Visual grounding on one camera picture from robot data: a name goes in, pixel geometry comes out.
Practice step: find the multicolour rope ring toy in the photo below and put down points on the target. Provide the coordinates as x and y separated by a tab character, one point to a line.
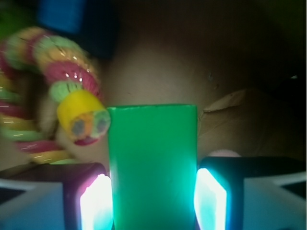
48	84

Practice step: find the green plush toy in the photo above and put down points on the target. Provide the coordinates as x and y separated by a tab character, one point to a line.
16	15

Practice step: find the green wooden block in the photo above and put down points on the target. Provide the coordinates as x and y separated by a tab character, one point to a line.
153	164

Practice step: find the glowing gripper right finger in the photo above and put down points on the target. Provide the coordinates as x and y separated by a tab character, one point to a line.
251	193

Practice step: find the brown paper bag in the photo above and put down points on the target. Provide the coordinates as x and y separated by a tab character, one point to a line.
242	62

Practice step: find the blue wooden block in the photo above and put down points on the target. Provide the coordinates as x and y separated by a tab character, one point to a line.
92	24

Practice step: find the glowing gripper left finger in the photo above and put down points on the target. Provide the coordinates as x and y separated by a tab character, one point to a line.
56	197

